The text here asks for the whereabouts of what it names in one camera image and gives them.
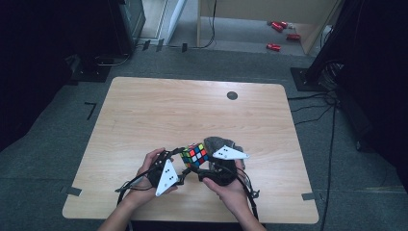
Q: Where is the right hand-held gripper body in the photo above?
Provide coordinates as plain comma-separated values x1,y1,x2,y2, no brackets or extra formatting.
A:
208,144,250,187

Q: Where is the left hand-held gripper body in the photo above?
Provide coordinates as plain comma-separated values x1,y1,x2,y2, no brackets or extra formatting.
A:
147,153,179,197

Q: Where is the multicoloured puzzle cube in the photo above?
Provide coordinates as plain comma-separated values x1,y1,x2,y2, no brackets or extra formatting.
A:
179,142,210,168

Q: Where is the person's right hand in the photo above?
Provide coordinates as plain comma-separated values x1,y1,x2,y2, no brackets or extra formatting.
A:
202,160,254,215

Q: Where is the person's left hand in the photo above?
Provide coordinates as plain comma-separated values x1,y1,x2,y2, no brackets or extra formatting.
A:
124,147,177,210

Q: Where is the person's dark clothing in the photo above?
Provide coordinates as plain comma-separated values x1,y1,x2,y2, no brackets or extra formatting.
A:
128,220,244,231

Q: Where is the black tape corner mark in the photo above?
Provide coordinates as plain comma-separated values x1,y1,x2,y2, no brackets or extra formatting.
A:
84,101,98,121

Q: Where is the white board panel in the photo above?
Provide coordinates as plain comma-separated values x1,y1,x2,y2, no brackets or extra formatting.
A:
165,0,189,44

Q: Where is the dark glass-front cabinet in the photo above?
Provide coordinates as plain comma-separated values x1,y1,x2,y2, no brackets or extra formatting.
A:
109,0,147,57

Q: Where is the black curtain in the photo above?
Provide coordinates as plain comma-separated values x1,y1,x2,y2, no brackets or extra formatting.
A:
333,0,408,193
0,0,114,153

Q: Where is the pale floor tape strip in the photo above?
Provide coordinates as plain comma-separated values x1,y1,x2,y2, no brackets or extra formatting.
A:
362,186,406,194

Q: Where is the light wooden partition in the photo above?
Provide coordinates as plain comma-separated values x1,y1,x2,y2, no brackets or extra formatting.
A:
195,0,345,56

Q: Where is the right hand-held gripper cable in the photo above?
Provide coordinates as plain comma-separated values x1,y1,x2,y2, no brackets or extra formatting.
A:
235,167,261,222

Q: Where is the hand-held gripper cable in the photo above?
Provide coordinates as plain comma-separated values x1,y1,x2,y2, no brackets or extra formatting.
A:
115,167,162,206
235,167,261,222

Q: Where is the left hand-held gripper cable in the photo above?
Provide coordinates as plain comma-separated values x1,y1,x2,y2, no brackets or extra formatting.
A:
115,167,162,206

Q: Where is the long black floor cable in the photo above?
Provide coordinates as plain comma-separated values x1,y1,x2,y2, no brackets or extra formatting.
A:
320,105,339,231

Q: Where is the black looped cable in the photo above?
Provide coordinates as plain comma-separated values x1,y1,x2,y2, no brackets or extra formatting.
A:
94,52,133,67

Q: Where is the black stand base plate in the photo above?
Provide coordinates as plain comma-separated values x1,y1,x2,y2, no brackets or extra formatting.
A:
290,66,325,92
68,54,112,86

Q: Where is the black hanging cable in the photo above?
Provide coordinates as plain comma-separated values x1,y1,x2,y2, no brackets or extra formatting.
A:
184,0,218,50

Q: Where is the tangled cable bundle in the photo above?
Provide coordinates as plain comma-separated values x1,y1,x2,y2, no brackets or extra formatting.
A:
317,61,345,92

